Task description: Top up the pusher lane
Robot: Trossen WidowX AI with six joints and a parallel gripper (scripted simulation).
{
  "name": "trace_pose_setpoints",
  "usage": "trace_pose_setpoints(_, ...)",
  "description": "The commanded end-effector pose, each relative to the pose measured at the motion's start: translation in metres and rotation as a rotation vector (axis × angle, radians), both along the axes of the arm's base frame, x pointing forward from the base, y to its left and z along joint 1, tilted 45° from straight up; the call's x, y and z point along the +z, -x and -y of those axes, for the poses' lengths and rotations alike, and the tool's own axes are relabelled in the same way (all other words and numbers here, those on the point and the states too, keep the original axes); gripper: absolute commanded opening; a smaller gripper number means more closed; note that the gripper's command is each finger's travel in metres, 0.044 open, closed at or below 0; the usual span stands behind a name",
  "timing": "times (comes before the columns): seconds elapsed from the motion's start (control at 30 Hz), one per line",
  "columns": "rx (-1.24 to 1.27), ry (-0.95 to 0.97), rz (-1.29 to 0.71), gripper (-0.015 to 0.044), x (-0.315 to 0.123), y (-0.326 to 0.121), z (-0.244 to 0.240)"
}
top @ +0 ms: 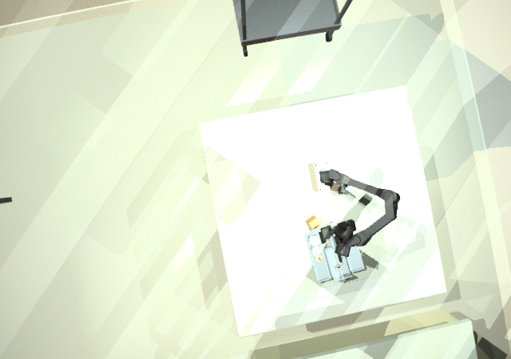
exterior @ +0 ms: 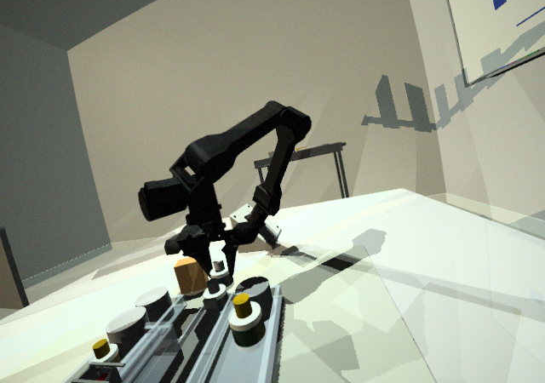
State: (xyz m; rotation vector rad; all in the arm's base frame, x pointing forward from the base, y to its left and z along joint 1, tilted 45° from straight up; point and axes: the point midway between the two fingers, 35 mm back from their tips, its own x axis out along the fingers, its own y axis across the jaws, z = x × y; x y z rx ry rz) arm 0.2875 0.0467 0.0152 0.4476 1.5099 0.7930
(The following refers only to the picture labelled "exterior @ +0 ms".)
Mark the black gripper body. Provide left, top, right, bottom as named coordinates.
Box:
left=164, top=201, right=259, bottom=255

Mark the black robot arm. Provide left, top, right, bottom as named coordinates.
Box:
left=138, top=100, right=312, bottom=255

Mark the black cylinder with grey top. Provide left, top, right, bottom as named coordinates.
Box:
left=135, top=286, right=172, bottom=322
left=106, top=306, right=150, bottom=358
left=235, top=277, right=273, bottom=322

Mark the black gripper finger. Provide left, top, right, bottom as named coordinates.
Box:
left=183, top=249, right=214, bottom=278
left=221, top=244, right=238, bottom=276

